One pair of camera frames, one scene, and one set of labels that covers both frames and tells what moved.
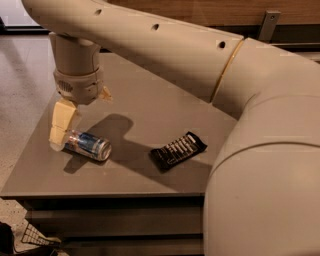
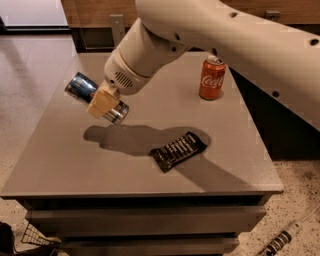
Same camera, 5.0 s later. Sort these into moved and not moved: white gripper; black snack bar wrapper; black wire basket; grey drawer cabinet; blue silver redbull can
Moved: blue silver redbull can; white gripper
Not moved: black wire basket; black snack bar wrapper; grey drawer cabinet
